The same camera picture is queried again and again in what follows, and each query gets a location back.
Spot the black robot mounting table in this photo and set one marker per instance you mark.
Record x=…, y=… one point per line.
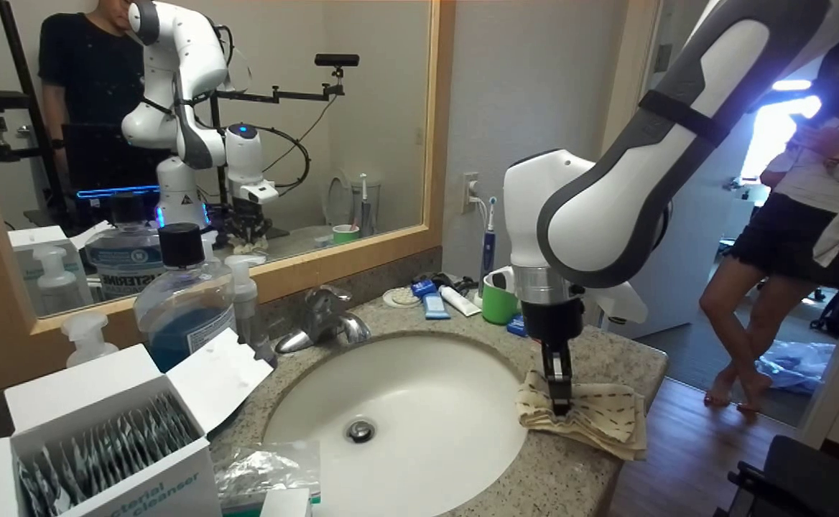
x=803, y=477

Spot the small clear pump bottle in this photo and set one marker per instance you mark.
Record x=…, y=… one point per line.
x=245, y=303

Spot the chrome sink faucet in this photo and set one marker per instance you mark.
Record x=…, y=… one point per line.
x=329, y=321

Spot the wood framed wall mirror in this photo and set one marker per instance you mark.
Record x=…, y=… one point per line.
x=247, y=276

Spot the blue white flat packet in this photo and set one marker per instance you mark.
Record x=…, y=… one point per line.
x=431, y=299

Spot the blue mouthwash bottle black cap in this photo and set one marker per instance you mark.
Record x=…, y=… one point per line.
x=182, y=305

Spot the electric toothbrush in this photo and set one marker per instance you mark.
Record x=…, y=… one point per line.
x=488, y=240

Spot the white toothpaste tube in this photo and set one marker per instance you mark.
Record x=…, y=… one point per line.
x=458, y=299

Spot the clear soap dispenser bottle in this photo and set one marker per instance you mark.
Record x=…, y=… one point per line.
x=89, y=338

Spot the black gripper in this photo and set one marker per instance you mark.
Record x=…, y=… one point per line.
x=553, y=321

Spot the green cup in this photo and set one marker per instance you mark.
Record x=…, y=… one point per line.
x=498, y=299

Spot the white wall power outlet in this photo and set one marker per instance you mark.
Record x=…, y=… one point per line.
x=471, y=193

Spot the clear plastic bag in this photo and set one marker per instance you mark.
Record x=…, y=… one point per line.
x=265, y=477

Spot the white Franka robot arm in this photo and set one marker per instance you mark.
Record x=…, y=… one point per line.
x=650, y=174

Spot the open white box of picks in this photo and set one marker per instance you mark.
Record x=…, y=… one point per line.
x=105, y=450

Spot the small blue packet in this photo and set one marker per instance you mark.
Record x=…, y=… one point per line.
x=515, y=326

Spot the cream towel with dashed stripes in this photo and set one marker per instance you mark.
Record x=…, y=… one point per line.
x=600, y=421

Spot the person in white top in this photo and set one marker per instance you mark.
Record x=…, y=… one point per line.
x=803, y=220

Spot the white oval sink basin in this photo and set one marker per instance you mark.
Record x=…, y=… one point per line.
x=419, y=421

